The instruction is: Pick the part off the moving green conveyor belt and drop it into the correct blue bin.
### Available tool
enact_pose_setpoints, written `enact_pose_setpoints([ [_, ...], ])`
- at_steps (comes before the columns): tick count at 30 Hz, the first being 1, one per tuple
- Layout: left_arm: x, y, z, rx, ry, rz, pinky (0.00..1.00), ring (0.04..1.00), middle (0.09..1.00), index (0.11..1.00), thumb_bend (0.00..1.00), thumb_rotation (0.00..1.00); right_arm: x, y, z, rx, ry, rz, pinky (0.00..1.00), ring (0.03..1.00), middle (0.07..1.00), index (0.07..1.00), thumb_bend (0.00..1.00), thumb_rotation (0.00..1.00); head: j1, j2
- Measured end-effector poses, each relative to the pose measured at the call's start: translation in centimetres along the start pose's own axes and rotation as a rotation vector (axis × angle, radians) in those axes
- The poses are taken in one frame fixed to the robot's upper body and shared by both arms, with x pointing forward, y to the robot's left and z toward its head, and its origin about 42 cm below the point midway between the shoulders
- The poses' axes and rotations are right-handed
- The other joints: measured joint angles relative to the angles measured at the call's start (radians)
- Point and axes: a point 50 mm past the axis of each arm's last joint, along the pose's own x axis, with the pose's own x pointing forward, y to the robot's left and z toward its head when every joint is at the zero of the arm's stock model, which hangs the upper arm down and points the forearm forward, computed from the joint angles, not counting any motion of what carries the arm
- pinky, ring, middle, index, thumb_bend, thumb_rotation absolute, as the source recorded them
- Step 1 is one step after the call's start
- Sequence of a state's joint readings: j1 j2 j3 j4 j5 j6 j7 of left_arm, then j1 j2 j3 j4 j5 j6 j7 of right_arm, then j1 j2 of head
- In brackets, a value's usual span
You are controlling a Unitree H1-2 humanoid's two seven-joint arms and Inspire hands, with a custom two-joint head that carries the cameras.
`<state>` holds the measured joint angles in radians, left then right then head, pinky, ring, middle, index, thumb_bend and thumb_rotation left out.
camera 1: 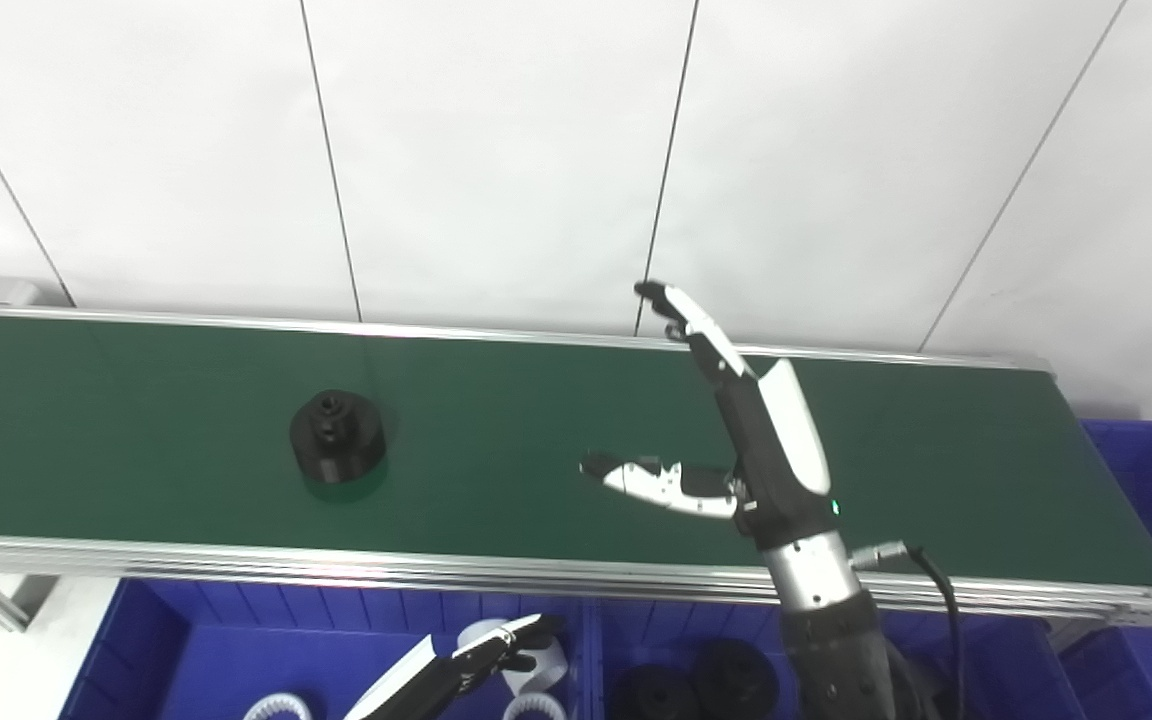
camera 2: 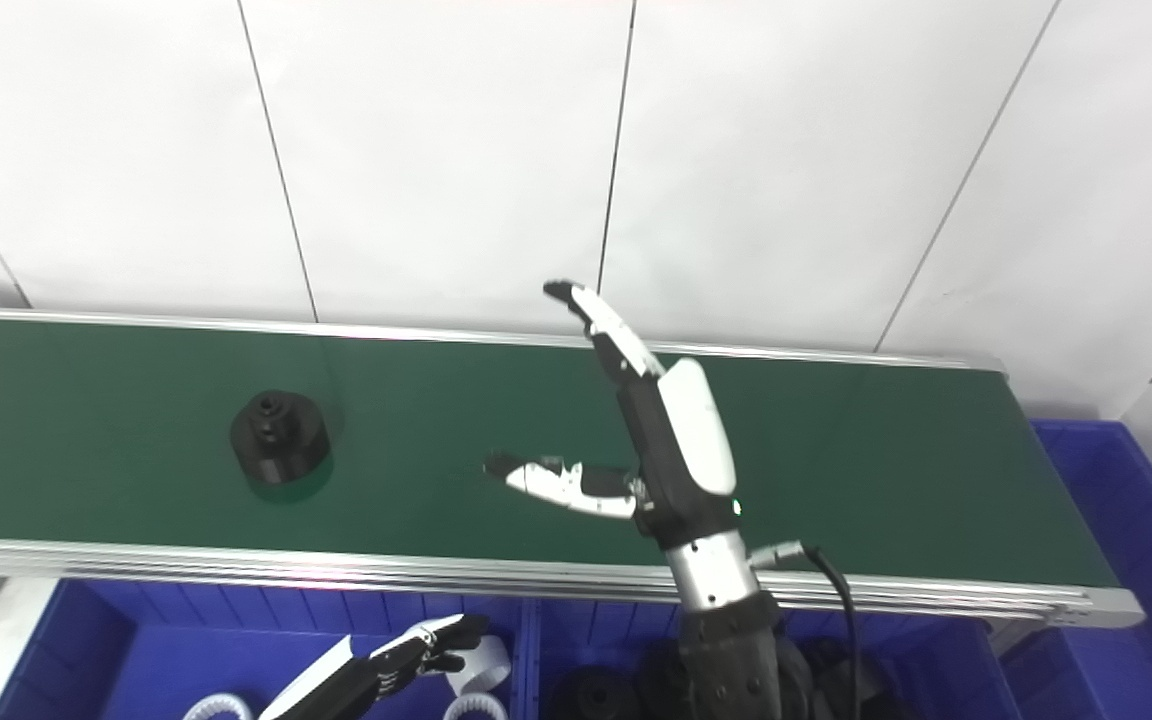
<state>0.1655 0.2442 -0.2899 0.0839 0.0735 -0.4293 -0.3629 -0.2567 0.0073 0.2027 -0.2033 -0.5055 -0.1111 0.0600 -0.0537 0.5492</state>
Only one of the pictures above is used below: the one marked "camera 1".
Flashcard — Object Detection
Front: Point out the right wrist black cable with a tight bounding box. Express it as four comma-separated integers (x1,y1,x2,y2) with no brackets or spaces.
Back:
851,540,969,720

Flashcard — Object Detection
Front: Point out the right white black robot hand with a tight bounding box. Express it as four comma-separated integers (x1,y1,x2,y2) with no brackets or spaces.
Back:
579,280,842,553

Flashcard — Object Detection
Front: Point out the green conveyor belt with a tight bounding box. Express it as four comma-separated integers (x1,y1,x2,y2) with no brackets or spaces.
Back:
0,305,1152,631

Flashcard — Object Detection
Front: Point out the white ring gear part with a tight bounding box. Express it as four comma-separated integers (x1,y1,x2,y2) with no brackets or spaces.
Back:
242,692,313,720
456,618,513,649
502,693,568,720
499,632,571,698

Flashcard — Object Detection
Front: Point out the black flanged cylinder part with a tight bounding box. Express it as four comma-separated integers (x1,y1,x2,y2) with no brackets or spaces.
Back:
288,389,388,487
691,640,781,717
615,664,703,720

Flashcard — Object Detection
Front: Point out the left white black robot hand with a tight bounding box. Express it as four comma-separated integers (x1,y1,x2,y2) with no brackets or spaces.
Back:
341,613,567,720

